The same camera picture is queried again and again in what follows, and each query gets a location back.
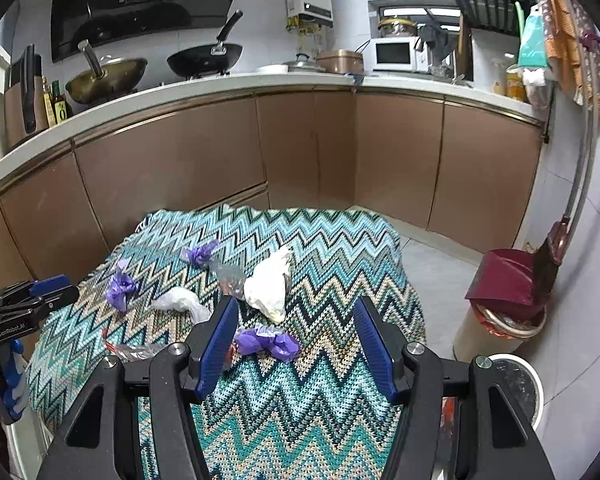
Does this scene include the brown kitchen cabinets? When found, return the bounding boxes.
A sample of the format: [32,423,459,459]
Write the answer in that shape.
[0,82,546,311]

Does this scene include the dark red dustpan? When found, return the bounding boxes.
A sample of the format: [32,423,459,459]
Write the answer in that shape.
[466,249,538,311]

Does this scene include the broom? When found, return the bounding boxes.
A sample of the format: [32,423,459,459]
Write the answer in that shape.
[530,30,600,306]

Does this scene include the knife block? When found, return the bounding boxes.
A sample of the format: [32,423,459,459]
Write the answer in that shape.
[5,44,48,148]

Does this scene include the dark cloth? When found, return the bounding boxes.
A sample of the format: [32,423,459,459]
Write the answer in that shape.
[418,24,456,61]

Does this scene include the orange patterned apron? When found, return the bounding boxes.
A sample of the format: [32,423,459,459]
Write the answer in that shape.
[532,0,600,118]

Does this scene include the black range hood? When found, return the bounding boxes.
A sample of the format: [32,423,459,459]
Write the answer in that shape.
[50,0,253,63]

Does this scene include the black frying pan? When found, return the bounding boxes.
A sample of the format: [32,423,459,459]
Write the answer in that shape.
[166,9,244,78]

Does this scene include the window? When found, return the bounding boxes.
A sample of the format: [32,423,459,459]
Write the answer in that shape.
[367,0,463,41]

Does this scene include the dark olive oil bottle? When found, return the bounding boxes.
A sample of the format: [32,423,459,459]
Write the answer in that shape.
[51,80,73,123]

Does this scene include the glass pot lid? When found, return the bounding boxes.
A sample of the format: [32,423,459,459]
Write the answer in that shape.
[282,52,326,73]

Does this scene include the white kitchen countertop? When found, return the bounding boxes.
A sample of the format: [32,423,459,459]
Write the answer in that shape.
[0,70,543,186]

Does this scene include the glass bowl with gold lid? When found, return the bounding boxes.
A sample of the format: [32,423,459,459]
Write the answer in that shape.
[377,16,417,39]

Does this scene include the beige trash can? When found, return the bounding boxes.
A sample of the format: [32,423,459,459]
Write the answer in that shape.
[452,300,548,363]

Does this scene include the grey trash can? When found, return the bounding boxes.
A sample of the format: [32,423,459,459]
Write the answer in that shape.
[480,352,548,436]

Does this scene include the white paper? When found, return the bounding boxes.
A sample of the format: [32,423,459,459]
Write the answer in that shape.
[242,246,293,325]

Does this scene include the brass wok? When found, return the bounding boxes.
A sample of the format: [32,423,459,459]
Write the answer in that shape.
[65,40,148,103]

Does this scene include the wooden cutting board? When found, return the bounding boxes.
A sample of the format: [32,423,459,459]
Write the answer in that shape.
[455,15,473,81]

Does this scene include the clear plastic wrapper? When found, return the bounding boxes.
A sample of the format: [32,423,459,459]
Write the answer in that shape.
[209,260,248,301]

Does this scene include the gas stove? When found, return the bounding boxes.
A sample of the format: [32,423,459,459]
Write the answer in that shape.
[157,71,231,86]

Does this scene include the green and white plastic bag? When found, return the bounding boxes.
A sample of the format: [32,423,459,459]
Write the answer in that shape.
[517,5,551,86]

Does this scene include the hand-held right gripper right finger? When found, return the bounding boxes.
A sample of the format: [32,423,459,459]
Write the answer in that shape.
[352,296,546,480]

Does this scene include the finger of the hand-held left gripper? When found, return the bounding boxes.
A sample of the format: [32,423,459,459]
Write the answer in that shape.
[0,286,80,317]
[0,274,72,301]

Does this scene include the yellow oil bottle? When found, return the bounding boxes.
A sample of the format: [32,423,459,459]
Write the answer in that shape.
[42,77,56,127]

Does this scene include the zigzag knitted blanket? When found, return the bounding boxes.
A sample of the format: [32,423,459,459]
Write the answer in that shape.
[27,205,428,480]

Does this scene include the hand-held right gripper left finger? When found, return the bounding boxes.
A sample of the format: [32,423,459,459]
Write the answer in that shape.
[36,296,241,480]

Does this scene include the purple wrapper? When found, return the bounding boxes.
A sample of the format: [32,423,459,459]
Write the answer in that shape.
[180,240,222,272]
[104,259,140,313]
[234,325,301,362]

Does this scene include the black storage rack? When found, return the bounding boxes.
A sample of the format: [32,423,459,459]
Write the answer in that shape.
[442,0,533,38]

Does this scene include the copper pot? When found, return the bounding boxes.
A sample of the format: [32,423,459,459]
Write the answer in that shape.
[316,49,366,75]

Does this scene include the white microwave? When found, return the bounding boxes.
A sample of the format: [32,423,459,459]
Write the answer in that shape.
[370,36,431,73]

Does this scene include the clear wrapper with red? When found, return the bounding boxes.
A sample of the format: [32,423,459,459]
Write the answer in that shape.
[105,341,168,363]

